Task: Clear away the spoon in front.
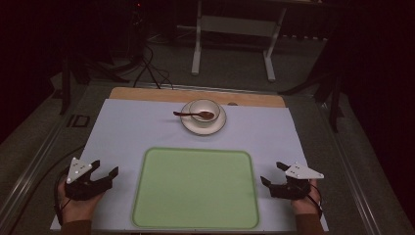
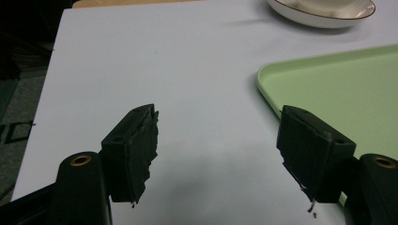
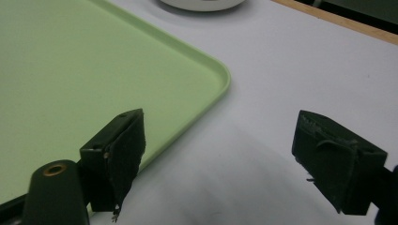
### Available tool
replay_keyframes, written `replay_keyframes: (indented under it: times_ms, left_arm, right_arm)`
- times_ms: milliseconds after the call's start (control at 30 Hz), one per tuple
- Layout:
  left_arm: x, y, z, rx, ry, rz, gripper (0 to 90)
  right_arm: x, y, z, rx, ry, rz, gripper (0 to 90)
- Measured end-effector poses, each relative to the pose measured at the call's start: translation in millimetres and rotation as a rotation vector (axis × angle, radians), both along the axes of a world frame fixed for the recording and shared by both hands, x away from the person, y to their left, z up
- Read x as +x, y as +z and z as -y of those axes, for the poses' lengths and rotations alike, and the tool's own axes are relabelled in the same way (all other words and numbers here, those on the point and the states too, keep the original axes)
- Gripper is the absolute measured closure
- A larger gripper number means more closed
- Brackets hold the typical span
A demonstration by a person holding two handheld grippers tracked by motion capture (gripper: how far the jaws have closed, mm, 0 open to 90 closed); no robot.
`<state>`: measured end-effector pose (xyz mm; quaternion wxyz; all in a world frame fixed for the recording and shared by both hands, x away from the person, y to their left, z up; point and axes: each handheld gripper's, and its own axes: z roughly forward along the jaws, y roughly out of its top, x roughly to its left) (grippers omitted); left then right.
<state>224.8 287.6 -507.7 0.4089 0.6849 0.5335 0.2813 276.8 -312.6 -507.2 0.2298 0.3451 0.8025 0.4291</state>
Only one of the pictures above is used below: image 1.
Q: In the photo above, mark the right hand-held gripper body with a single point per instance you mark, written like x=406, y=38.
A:
x=295, y=184

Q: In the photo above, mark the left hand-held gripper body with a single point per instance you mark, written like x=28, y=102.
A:
x=85, y=188

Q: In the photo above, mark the green tray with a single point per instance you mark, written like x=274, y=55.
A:
x=195, y=188

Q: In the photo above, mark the white ceramic saucer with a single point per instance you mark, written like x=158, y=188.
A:
x=202, y=126

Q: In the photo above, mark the white ceramic bowl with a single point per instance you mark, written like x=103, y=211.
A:
x=204, y=110

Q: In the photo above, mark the brown wooden spoon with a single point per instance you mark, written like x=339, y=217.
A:
x=195, y=114

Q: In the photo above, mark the person's left hand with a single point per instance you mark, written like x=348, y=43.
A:
x=78, y=206

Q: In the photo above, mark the person's right hand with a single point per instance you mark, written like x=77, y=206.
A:
x=307, y=201

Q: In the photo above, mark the white table mat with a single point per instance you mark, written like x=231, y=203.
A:
x=124, y=130

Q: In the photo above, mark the black floor socket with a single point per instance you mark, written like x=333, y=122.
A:
x=78, y=120

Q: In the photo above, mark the black metal stand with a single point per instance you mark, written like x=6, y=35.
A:
x=326, y=81

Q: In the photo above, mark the white metal stand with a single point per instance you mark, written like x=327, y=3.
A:
x=235, y=36

